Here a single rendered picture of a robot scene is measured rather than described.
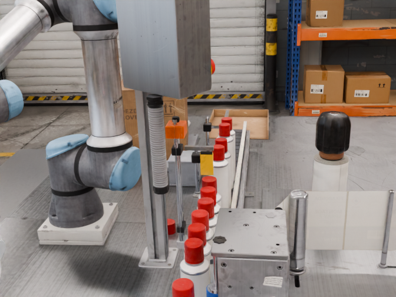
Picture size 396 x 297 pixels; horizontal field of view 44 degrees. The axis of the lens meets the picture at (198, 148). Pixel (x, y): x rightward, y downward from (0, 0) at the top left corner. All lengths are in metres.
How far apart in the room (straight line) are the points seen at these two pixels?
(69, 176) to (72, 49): 4.50
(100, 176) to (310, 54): 4.50
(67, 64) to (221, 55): 1.74
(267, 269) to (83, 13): 0.72
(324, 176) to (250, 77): 4.31
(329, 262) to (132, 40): 0.65
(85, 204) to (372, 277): 0.74
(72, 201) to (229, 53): 4.25
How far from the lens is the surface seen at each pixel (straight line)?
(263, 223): 0.79
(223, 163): 1.26
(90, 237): 1.36
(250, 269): 0.73
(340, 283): 1.13
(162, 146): 1.00
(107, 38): 1.19
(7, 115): 0.98
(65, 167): 1.32
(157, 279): 1.21
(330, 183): 1.25
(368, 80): 4.98
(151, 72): 0.98
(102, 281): 1.23
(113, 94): 1.21
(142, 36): 0.98
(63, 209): 1.37
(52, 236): 1.39
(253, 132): 2.13
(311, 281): 1.12
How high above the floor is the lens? 1.53
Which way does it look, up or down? 21 degrees down
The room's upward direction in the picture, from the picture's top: 2 degrees counter-clockwise
